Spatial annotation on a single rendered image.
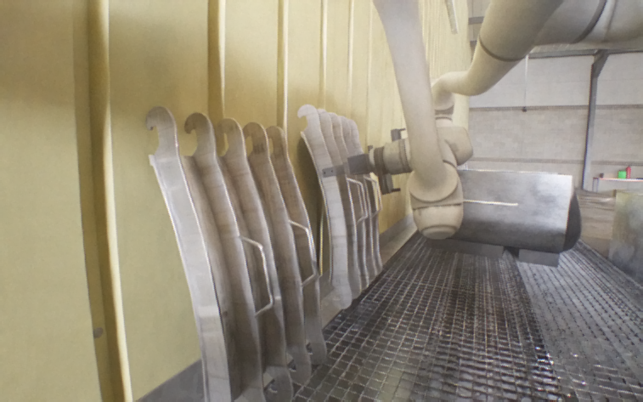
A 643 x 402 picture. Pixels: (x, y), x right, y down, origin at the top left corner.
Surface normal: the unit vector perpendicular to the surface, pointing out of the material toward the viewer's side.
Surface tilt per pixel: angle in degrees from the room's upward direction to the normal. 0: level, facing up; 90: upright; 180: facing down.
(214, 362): 90
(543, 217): 89
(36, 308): 90
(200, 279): 90
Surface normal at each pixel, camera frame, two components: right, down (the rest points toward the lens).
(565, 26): -0.19, 0.93
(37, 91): 0.90, 0.07
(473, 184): -0.56, 0.07
